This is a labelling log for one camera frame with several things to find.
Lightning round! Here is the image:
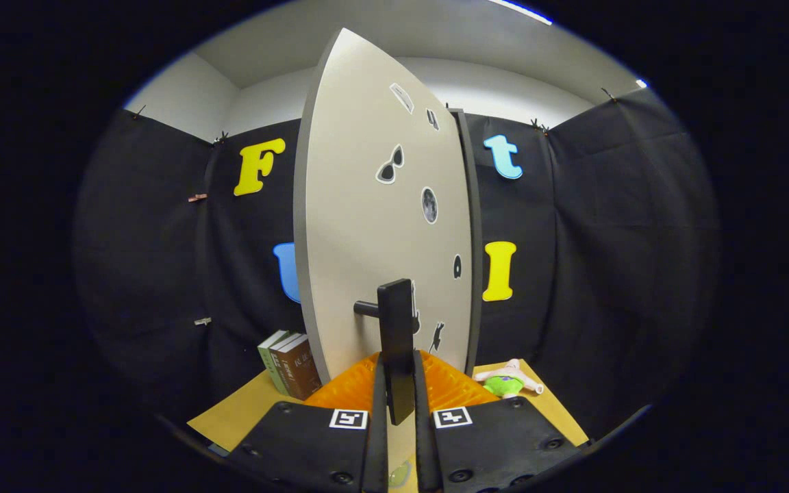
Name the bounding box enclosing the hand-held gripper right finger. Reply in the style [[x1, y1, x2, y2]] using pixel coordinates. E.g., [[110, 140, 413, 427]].
[[412, 351, 590, 493]]

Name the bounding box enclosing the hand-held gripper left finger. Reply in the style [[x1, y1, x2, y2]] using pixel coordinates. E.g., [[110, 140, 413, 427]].
[[229, 351, 390, 493]]

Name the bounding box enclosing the black door handle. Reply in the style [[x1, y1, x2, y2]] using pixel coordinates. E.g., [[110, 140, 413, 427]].
[[353, 279, 420, 427]]

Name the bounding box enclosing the beige cabinet door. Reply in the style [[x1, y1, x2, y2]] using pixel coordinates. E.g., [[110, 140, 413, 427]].
[[293, 27, 474, 384]]

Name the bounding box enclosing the white and green plush toy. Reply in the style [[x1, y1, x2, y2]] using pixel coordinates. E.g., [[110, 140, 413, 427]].
[[472, 359, 544, 399]]

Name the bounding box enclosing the brown book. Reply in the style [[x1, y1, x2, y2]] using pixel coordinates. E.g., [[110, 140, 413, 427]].
[[278, 336, 323, 401]]

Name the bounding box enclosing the grey cabinet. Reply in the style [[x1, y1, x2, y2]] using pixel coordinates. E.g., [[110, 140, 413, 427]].
[[449, 108, 484, 377]]

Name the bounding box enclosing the black backdrop cloth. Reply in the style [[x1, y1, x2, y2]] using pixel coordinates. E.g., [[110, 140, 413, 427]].
[[73, 88, 721, 439]]

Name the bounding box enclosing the long ceiling light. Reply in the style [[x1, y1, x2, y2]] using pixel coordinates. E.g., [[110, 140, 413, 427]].
[[487, 0, 553, 26]]

